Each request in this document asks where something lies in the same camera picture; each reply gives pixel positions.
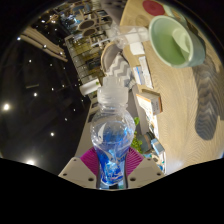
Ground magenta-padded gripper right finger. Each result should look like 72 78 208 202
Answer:
123 146 167 190

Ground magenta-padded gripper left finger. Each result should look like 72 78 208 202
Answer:
58 146 102 190

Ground clear blue-labelled water bottle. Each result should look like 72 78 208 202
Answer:
89 75 137 191

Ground light blue tissue pack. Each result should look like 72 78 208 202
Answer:
150 137 166 156

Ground white paper leaflets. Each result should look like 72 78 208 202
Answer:
146 112 160 135

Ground white cardboard box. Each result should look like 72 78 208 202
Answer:
135 89 164 116

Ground white round column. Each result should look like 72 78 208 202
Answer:
79 81 101 97

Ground white and blue booklet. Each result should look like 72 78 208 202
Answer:
132 55 155 91

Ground grey white chevron cushion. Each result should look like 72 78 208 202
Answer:
104 54 135 90

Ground group of ceiling lights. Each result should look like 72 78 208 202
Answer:
1 19 68 167

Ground light green mug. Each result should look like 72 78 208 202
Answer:
147 14 207 70

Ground group of dining chairs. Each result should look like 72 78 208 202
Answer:
64 6 113 40

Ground flat round red coaster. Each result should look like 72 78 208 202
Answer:
141 0 166 17

